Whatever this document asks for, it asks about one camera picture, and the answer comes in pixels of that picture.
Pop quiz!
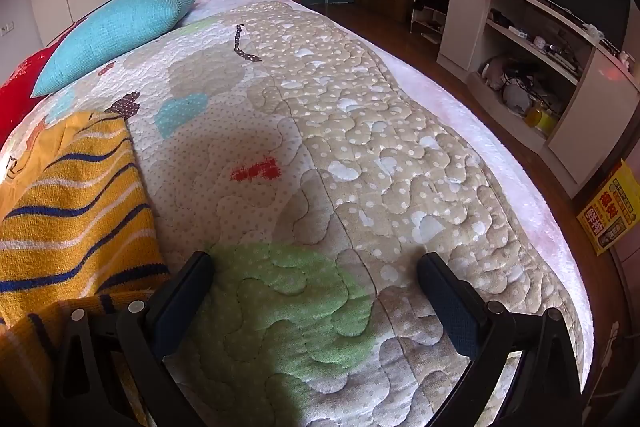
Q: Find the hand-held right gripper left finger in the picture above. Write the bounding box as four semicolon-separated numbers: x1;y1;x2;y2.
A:
52;251;216;427

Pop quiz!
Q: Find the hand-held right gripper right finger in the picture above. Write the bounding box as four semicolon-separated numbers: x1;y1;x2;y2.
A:
416;252;586;427

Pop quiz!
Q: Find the yellow striped sweater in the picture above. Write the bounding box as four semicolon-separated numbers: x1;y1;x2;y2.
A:
0;109;171;427

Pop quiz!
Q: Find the printed dotted quilt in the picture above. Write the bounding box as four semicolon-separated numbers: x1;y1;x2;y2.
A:
0;0;583;427

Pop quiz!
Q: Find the yellow printed bag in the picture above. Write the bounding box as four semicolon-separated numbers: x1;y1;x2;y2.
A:
576;159;640;256

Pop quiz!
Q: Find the yellow jar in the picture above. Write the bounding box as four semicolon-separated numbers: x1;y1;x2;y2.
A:
525;104;558;134

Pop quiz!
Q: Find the white round appliance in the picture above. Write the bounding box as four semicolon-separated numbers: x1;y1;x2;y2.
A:
502;82;531;112

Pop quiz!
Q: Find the red pillow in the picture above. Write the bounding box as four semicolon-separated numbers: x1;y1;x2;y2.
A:
0;46;58;148

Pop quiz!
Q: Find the blue knitted pillow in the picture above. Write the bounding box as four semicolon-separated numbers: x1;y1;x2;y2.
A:
31;0;200;98

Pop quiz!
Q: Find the white television cabinet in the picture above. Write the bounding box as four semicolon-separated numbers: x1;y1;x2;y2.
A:
436;0;640;200

